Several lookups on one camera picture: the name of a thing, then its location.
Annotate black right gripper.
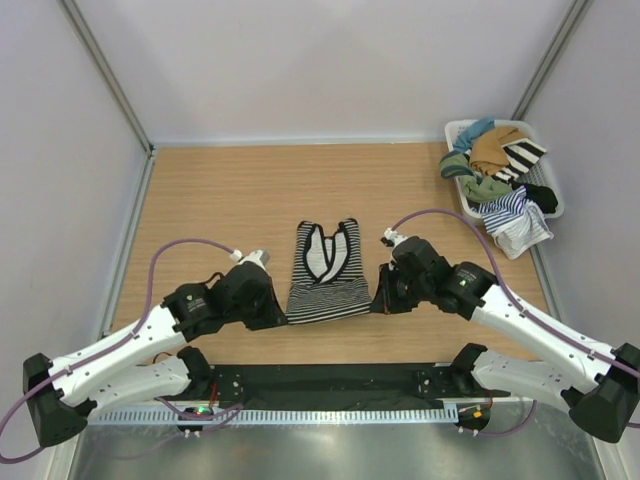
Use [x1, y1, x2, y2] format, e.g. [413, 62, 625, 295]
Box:
[371, 262, 432, 314]

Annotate black white striped tank top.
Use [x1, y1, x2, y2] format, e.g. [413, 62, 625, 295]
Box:
[286, 218, 372, 325]

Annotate blue white striped tank top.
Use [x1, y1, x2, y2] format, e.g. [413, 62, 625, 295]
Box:
[478, 186, 554, 260]

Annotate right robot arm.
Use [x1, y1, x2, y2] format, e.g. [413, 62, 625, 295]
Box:
[371, 230, 639, 443]

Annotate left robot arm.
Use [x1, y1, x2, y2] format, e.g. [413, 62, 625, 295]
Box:
[23, 250, 287, 448]

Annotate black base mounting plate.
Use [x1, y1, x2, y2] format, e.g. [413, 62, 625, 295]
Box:
[209, 363, 489, 408]

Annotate olive green garment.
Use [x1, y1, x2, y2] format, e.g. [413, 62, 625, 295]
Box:
[439, 151, 512, 203]

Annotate tan brown garment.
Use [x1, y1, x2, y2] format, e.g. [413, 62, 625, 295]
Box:
[469, 126, 528, 176]

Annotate teal blue garment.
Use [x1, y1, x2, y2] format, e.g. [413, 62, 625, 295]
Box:
[453, 117, 495, 152]

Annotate wide black white striped garment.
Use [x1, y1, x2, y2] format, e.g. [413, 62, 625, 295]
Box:
[492, 139, 547, 183]

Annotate perforated cable duct strip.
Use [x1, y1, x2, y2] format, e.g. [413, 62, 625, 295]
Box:
[89, 404, 459, 426]

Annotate aluminium front rail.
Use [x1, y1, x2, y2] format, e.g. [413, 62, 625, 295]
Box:
[59, 363, 610, 407]

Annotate left aluminium corner post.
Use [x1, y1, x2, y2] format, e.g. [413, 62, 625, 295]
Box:
[60, 0, 155, 157]

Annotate aluminium corner post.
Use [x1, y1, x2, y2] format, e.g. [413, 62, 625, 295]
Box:
[60, 0, 155, 157]
[511, 0, 594, 121]

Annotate right aluminium corner post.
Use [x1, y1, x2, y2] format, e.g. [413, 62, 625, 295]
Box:
[511, 0, 594, 121]

